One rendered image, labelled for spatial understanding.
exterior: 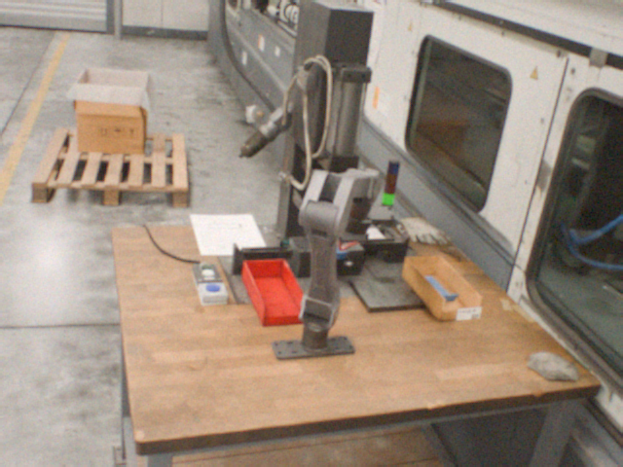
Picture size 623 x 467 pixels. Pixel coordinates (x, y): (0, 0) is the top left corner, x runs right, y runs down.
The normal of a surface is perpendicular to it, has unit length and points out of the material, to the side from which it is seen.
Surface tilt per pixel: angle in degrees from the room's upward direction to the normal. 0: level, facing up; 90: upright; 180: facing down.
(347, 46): 90
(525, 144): 90
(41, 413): 0
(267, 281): 0
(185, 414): 0
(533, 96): 90
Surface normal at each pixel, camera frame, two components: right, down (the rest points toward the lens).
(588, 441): -0.43, -0.76
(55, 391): 0.12, -0.90
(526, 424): -0.96, 0.00
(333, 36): 0.31, 0.43
